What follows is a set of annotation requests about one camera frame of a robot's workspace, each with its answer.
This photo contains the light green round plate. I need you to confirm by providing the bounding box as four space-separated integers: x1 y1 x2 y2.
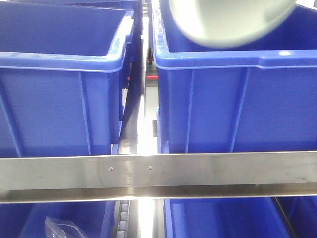
168 0 296 48

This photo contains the blue plastic bin left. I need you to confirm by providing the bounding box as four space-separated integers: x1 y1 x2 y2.
0 1 134 157

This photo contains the blue plastic bin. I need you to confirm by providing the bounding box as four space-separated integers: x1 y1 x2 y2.
152 0 317 153
0 1 134 157

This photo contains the blue plastic bin right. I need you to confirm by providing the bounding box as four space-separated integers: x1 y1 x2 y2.
152 0 317 153

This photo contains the roller conveyor track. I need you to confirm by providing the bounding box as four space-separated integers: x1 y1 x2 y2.
115 200 130 238

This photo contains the blue bin lower left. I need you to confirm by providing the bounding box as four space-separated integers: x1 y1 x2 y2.
0 201 115 238

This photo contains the clear plastic bag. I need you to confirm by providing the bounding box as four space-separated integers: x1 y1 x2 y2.
45 216 88 238

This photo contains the blue bin lower right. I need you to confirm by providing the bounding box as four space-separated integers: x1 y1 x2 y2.
165 196 317 238

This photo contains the stainless steel shelf rail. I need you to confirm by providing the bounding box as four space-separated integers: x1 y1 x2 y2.
0 151 317 203

